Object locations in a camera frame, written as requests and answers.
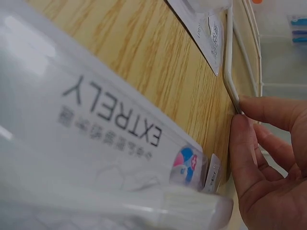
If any white card blister pack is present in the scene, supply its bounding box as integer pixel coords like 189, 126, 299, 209
166, 0, 234, 77

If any person's right hand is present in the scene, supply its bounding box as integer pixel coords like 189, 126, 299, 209
229, 95, 307, 230

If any white wire rack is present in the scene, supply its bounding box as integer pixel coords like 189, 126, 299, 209
224, 0, 266, 175

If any clear packet of blue purple items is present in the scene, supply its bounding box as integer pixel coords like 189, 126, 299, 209
287, 14, 307, 44

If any large white toothbrush blister pack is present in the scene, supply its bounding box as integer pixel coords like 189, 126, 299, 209
0, 0, 234, 230

